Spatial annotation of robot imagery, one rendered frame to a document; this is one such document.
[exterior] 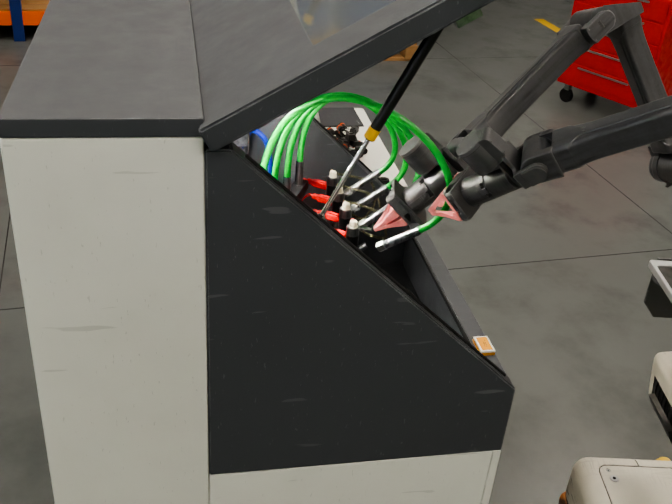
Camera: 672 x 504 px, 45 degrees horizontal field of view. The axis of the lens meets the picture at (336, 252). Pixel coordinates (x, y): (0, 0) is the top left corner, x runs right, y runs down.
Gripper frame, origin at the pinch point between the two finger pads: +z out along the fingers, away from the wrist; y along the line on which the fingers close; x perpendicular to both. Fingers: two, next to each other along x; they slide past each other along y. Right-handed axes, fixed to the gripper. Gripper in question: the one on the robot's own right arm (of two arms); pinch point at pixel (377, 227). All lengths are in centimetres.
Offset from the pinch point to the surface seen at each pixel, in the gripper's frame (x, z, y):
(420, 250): -21.6, 5.2, -20.7
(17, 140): 47, 9, 62
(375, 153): -70, 12, -10
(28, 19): -446, 260, 122
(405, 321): 33.5, -4.7, -3.5
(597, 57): -400, -39, -163
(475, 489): 30, 14, -48
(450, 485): 31, 17, -42
